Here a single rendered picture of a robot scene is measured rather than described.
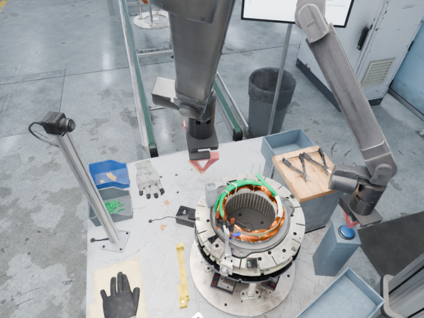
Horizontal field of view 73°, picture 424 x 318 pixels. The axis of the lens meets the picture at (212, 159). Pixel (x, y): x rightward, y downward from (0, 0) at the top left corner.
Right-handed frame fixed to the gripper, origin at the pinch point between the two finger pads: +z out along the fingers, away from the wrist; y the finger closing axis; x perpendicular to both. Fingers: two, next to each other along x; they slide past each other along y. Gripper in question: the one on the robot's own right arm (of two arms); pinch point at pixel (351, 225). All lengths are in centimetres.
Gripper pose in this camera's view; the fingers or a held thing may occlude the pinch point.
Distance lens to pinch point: 96.3
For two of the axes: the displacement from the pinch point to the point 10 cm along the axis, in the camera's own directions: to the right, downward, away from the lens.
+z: 0.4, 7.2, 7.0
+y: 2.7, 6.6, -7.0
